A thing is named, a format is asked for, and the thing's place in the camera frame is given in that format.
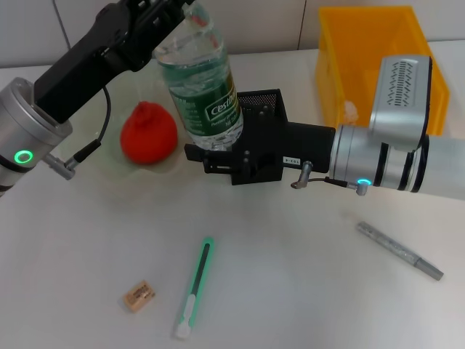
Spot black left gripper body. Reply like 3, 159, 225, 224
33, 0, 155, 124

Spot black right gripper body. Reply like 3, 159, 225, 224
232, 104, 337, 182

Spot red-orange knitted orange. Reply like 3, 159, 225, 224
120, 101, 179, 167

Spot clear water bottle green label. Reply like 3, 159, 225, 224
152, 0, 245, 153

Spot white paper ball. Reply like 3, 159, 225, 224
342, 100, 361, 124

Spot black mesh pen holder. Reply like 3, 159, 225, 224
231, 88, 291, 187

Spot green glass fruit plate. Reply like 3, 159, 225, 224
68, 68, 219, 199

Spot green utility knife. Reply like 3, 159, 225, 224
171, 236, 216, 341

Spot grey glitter pen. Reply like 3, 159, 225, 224
356, 221, 445, 282

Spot tan eraser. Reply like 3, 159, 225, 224
118, 279, 158, 313

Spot yellow plastic bin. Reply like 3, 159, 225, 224
314, 5, 451, 138

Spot right gripper cable with plug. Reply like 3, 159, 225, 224
289, 160, 352, 190

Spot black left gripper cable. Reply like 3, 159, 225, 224
44, 85, 113, 180

